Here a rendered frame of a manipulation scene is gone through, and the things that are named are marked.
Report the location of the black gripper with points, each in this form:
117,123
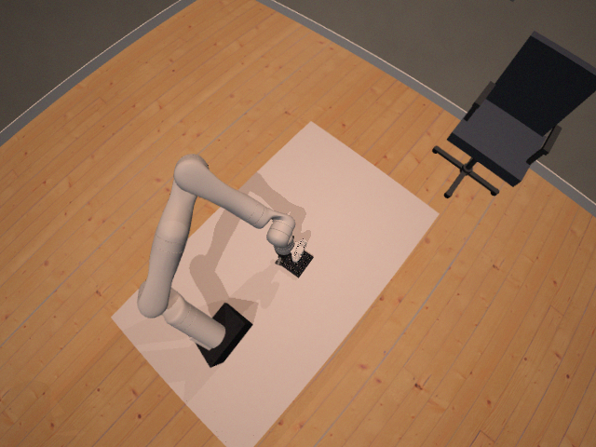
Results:
281,259

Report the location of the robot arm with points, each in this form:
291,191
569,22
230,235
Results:
155,297

